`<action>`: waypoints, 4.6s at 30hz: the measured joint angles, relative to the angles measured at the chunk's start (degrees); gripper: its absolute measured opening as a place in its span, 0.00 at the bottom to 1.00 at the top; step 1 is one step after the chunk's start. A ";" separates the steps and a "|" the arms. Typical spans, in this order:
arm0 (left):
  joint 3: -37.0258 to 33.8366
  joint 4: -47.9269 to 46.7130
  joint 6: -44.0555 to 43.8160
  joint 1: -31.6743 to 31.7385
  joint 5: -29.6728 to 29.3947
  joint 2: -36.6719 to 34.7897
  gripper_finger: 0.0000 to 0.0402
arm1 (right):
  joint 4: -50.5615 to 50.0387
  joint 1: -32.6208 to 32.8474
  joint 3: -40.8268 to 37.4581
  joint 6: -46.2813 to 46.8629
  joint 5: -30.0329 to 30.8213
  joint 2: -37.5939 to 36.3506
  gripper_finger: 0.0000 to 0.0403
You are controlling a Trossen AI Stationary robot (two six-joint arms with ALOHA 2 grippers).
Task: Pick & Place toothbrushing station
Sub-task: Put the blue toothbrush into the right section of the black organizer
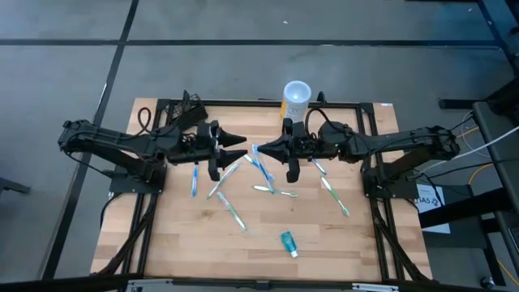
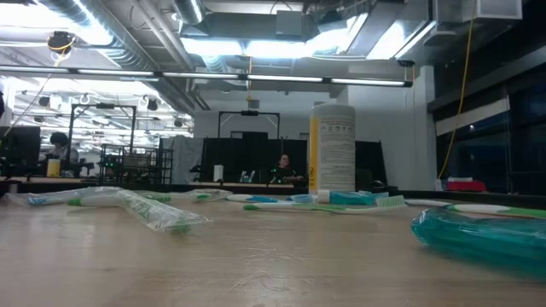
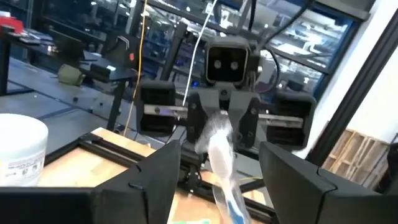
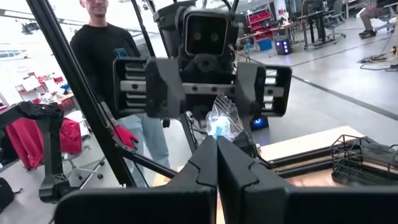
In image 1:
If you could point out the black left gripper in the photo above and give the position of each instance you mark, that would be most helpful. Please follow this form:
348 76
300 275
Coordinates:
202 154

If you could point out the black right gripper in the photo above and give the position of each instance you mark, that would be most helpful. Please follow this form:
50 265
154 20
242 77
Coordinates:
304 148

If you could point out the green white toothbrush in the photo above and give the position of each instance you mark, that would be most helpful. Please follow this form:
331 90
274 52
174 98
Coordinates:
334 196
275 191

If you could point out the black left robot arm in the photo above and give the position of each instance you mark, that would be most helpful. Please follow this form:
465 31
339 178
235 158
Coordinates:
121 138

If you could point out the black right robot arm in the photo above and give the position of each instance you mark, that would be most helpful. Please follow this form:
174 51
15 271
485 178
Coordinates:
405 140

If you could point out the white wipes canister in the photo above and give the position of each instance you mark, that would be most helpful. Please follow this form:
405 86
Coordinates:
295 101

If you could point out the black clamp knob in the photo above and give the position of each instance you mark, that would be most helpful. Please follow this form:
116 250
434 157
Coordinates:
321 98

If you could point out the white paper sign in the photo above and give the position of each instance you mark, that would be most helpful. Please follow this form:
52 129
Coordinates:
434 211

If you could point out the black rig crossbar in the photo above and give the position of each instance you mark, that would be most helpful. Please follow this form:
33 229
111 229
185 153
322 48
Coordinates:
61 284

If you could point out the office chair base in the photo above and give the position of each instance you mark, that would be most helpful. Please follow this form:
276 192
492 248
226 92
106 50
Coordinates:
14 186

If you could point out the black side desk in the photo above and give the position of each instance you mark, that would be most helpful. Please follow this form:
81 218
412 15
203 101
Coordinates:
498 162

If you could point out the castor wheel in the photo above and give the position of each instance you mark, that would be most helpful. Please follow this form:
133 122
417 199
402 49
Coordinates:
487 282

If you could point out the black metal beam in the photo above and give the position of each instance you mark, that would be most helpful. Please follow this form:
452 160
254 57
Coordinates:
498 32

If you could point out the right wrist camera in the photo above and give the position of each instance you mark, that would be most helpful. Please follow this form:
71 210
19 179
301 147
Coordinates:
300 130

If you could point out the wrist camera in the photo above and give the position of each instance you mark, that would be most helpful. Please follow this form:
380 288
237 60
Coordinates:
300 130
204 130

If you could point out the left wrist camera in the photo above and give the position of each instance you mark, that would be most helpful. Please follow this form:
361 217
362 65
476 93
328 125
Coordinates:
204 130

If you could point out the black table frame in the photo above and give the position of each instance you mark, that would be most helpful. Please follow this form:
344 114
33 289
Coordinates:
259 103

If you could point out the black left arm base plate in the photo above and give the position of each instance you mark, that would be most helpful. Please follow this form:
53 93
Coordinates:
121 184

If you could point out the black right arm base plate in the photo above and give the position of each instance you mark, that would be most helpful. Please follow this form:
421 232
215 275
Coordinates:
389 190

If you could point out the silver frame bracket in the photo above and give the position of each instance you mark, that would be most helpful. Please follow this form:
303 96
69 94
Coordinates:
375 287
150 285

